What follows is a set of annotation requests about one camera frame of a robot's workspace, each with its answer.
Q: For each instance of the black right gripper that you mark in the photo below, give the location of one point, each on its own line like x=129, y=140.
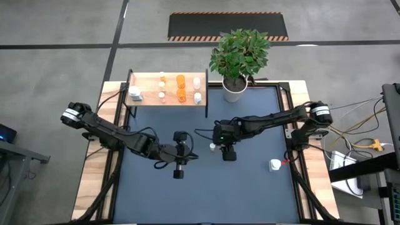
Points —
x=225, y=134

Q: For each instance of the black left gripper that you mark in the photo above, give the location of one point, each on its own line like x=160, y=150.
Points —
x=179, y=154

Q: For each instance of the small white plastic bottle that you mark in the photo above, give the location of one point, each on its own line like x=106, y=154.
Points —
x=196, y=83
x=197, y=98

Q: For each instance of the orange pill vial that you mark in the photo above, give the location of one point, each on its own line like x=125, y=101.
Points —
x=180, y=81
x=181, y=95

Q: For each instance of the pink vial with white cap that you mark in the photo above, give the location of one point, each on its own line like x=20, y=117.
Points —
x=161, y=96

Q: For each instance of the orange vial with white cap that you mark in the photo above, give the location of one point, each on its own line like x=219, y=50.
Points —
x=162, y=77

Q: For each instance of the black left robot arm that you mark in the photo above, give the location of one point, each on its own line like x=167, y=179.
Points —
x=106, y=132

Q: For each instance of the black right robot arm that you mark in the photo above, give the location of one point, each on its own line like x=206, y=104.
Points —
x=275, y=117

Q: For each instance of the wooden shelf with black legs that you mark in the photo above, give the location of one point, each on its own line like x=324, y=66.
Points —
x=147, y=84

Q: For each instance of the blue-grey table mat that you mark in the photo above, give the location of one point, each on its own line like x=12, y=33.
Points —
x=187, y=193

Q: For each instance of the green plant in white pot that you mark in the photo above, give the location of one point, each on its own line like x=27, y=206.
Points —
x=239, y=56

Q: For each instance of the black hazard-striped floor mat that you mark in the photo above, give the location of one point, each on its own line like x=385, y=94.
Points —
x=228, y=25

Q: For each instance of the white flat box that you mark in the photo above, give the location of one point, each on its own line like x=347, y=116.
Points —
x=339, y=162

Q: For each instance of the black desk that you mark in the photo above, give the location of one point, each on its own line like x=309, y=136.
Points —
x=359, y=168

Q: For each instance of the yellow power plug splitter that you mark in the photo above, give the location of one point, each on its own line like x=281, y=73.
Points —
x=376, y=144

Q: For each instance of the dark computer monitor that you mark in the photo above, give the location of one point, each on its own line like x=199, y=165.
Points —
x=392, y=118

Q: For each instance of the grey metal desk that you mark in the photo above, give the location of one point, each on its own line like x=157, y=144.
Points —
x=12, y=175

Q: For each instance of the dark laptop with blue light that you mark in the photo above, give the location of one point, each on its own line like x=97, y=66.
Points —
x=6, y=133

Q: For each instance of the black metal rig frame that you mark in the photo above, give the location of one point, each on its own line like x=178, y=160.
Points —
x=268, y=85

